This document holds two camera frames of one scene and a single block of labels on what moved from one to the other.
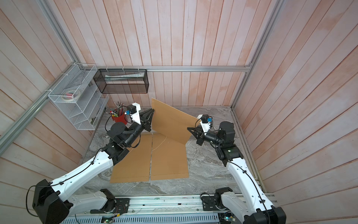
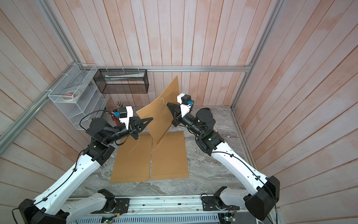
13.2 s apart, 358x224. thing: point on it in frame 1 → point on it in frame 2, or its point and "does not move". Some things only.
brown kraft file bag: (135, 165) does not move
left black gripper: (145, 122) → (134, 128)
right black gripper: (194, 130) → (176, 109)
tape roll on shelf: (70, 95) does not move
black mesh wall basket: (122, 80) does not move
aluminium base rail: (160, 205) does not move
